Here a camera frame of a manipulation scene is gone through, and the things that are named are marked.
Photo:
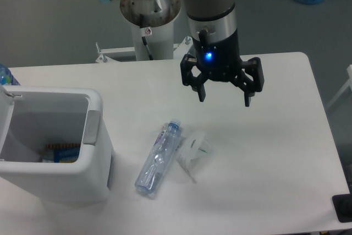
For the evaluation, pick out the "white frame at right edge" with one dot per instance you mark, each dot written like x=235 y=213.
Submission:
x=342 y=94

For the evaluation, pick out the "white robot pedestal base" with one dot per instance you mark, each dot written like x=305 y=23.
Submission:
x=152 y=27

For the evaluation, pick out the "white open trash can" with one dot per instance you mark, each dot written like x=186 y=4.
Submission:
x=32 y=117

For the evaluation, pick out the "blue yellow box in bin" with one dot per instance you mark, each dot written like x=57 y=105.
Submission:
x=60 y=153

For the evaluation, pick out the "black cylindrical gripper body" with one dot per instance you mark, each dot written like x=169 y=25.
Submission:
x=215 y=40

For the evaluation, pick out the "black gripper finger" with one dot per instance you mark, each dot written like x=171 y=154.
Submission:
x=188 y=79
x=249 y=78

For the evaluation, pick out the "black clamp at table corner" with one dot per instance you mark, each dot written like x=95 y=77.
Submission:
x=342 y=205

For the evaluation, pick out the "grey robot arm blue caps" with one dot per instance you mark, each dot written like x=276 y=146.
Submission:
x=206 y=8

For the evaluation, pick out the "crushed clear plastic bottle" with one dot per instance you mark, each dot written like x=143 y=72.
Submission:
x=159 y=158

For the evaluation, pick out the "blue bottle at table edge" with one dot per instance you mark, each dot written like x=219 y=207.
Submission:
x=7 y=77

